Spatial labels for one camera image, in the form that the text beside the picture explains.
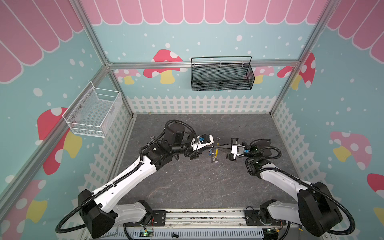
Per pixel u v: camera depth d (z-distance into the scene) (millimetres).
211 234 711
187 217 761
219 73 942
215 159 688
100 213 376
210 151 670
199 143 517
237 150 555
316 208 414
